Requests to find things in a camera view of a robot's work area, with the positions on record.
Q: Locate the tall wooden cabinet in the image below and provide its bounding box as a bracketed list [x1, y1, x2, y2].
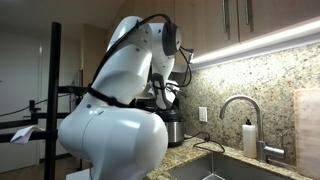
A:
[81, 23, 109, 88]

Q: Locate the wooden cutting board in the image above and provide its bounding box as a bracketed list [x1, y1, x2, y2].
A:
[293, 88, 320, 179]

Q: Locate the black rice cooker lid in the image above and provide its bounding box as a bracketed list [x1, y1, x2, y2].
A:
[156, 107, 185, 124]

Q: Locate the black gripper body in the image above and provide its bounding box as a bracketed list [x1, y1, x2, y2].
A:
[134, 94, 158, 112]

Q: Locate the stainless steel sink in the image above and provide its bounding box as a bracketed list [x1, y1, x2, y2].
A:
[168, 152, 301, 180]

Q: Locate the black power cable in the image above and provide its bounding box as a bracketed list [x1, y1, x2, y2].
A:
[184, 131, 226, 154]

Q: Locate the metal cabinet handle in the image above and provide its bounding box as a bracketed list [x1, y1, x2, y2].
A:
[222, 0, 232, 40]
[244, 0, 255, 33]

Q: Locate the white wall outlet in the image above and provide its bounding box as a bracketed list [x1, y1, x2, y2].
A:
[198, 106, 208, 123]

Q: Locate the white folded paper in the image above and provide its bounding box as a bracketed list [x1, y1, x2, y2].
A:
[9, 125, 44, 145]

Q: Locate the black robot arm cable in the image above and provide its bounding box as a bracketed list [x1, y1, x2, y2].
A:
[89, 13, 195, 101]

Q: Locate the white soap bottle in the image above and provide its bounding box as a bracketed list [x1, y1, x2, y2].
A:
[241, 118, 258, 159]

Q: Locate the thin black stand cable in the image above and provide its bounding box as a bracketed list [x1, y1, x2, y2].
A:
[0, 93, 73, 118]

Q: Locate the silver curved faucet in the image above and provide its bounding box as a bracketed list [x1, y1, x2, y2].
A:
[218, 94, 286, 164]

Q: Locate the stainless steel rice cooker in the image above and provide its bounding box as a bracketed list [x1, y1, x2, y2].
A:
[163, 119, 186, 148]

